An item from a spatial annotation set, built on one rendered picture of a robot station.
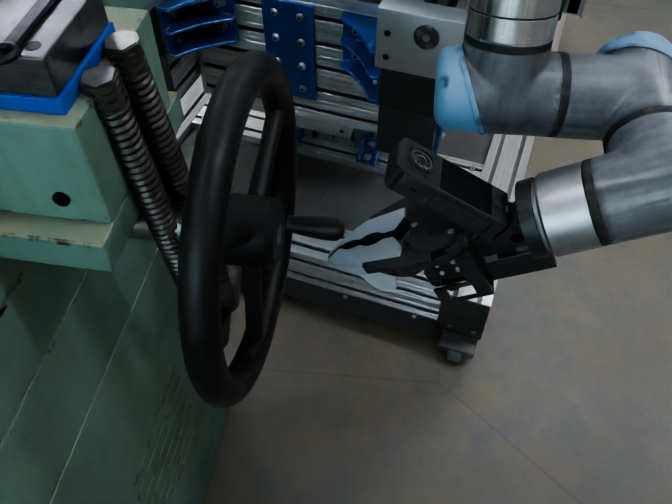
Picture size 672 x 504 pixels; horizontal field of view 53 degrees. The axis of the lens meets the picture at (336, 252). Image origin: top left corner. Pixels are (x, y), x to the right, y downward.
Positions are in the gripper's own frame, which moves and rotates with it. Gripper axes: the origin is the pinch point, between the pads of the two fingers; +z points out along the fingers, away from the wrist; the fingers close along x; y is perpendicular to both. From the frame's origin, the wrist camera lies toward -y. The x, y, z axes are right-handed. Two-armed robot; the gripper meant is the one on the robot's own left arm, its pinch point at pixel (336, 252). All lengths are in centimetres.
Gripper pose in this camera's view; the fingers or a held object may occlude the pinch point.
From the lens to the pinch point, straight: 66.9
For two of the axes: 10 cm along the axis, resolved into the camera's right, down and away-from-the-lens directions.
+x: 1.5, -7.6, 6.3
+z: -8.5, 2.2, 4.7
